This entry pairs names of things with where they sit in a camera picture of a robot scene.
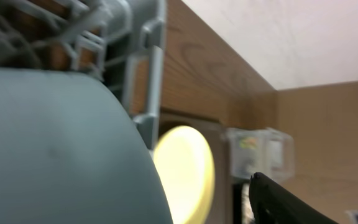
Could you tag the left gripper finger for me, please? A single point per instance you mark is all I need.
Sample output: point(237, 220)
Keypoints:
point(271, 203)

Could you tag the green orange snack wrapper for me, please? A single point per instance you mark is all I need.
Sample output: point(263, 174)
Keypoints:
point(249, 143)

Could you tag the light blue small plate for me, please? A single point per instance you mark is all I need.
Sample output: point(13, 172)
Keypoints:
point(69, 153)

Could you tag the black rectangular tray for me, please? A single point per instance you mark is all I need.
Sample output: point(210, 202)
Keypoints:
point(237, 201)

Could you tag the dark brown serving tray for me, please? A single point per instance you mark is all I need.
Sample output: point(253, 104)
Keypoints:
point(213, 131)

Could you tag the clear plastic bin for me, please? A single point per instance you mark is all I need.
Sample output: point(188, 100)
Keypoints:
point(274, 156)

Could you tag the yellow round plate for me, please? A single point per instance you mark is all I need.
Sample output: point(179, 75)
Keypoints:
point(185, 164)

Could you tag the grey plastic dish rack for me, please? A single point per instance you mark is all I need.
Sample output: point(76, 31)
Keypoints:
point(103, 39)

